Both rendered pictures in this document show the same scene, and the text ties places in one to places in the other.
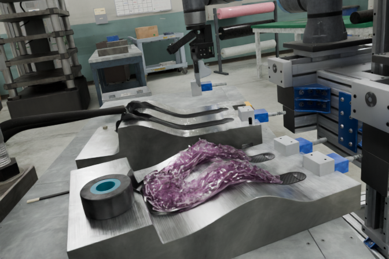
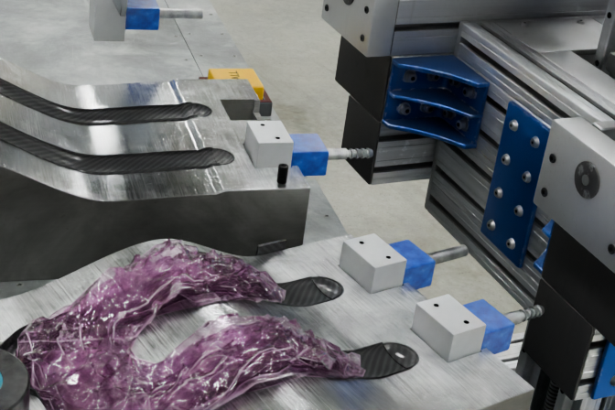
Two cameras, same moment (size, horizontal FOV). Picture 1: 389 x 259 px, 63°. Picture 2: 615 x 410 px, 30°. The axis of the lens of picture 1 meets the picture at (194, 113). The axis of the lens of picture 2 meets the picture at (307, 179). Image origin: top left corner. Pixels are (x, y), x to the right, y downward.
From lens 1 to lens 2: 0.31 m
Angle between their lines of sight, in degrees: 21
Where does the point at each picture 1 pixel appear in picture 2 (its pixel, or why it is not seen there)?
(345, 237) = not seen: outside the picture
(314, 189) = (434, 397)
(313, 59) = not seen: outside the picture
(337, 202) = not seen: outside the picture
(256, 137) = (290, 219)
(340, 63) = (524, 9)
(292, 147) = (389, 273)
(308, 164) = (426, 328)
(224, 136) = (208, 210)
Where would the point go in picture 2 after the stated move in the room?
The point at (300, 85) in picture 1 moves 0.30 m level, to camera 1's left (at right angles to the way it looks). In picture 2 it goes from (410, 55) to (168, 53)
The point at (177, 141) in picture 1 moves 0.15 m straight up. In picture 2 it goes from (72, 212) to (77, 59)
